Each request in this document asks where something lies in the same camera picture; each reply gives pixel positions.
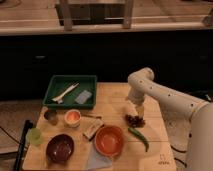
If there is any black cable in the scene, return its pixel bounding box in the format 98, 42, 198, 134
171, 144, 188, 168

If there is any light green cup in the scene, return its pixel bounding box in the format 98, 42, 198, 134
26, 128, 43, 146

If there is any black bar stand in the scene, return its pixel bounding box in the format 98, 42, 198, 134
13, 120, 33, 171

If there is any dark brown bowl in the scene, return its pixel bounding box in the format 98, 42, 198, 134
46, 134, 74, 164

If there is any dark purple grape bunch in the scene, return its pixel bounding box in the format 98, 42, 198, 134
125, 115, 145, 128

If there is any white cup orange inside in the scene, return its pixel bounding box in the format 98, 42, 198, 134
64, 109, 81, 128

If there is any wooden block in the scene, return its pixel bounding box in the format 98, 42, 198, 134
83, 119, 104, 140

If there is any orange bowl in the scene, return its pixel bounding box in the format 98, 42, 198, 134
94, 125, 124, 157

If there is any wooden frame structure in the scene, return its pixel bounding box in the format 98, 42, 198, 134
55, 0, 134, 31

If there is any grey cloth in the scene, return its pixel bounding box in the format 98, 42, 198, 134
85, 146, 112, 171

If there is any green plastic tray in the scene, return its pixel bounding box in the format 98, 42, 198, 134
43, 75, 97, 109

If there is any small brown cup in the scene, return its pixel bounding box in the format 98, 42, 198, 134
44, 109, 58, 125

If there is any grey sponge block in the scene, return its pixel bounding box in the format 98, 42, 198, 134
75, 90, 92, 104

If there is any green chili pepper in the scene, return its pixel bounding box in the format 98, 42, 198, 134
128, 127, 149, 152

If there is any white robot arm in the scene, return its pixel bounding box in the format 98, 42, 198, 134
128, 67, 213, 171

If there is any white plastic fork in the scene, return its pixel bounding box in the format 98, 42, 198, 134
52, 83, 79, 104

